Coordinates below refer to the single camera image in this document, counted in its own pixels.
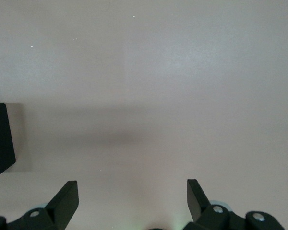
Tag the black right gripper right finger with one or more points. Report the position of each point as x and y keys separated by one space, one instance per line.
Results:
x=199 y=203

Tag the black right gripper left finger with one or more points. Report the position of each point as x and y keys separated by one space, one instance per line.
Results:
x=60 y=206

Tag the black rectangular block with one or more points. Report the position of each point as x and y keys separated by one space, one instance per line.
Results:
x=0 y=139

